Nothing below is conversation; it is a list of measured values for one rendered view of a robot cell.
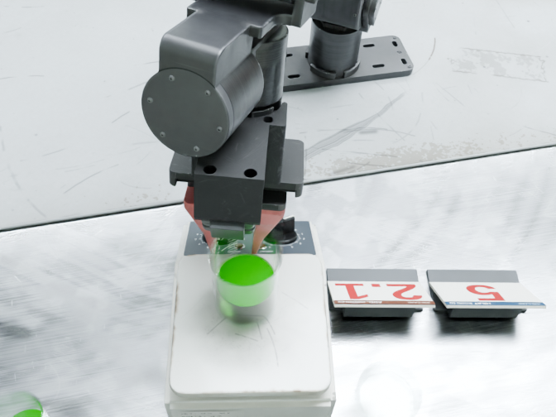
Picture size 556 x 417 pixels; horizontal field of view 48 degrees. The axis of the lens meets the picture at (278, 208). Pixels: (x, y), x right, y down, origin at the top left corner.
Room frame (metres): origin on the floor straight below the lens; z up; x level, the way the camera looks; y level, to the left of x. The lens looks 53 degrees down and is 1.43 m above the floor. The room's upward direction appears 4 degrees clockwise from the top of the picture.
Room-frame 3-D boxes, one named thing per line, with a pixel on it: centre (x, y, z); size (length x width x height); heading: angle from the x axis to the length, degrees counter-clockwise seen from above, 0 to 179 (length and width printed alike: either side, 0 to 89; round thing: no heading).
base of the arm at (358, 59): (0.63, -0.06, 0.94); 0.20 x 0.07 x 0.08; 106
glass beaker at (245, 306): (0.24, 0.02, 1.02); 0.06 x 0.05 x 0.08; 132
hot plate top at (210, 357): (0.22, 0.02, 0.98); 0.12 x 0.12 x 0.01; 5
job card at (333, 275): (0.29, -0.10, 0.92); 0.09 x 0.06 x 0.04; 93
